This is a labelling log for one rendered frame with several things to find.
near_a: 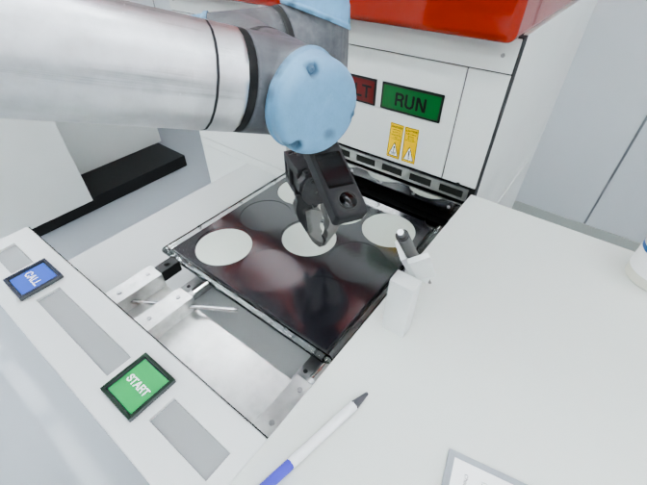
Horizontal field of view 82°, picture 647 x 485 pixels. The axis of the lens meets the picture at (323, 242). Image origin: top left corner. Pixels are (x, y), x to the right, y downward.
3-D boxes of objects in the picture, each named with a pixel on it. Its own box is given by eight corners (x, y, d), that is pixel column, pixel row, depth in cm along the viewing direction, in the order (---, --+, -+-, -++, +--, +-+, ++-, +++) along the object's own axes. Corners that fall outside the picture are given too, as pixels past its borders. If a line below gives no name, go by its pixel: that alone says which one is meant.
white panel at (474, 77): (208, 140, 116) (173, -15, 90) (459, 246, 79) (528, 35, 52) (199, 143, 114) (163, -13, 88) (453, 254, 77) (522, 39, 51)
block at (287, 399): (297, 384, 49) (297, 372, 47) (318, 399, 48) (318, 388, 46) (254, 434, 45) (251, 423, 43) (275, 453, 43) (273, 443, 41)
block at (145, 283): (155, 276, 64) (149, 264, 62) (167, 285, 63) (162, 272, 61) (111, 305, 59) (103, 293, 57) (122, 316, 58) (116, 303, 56)
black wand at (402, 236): (403, 241, 32) (411, 228, 32) (389, 235, 32) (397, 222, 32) (428, 287, 49) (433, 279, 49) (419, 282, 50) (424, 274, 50)
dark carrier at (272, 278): (297, 171, 88) (297, 169, 87) (433, 227, 72) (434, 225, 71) (173, 250, 67) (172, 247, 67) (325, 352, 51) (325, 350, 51)
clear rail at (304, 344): (168, 249, 68) (166, 243, 67) (334, 362, 51) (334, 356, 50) (161, 253, 67) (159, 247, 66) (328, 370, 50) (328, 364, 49)
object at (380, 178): (292, 172, 96) (289, 138, 90) (453, 240, 76) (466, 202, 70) (287, 175, 95) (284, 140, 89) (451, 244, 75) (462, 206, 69)
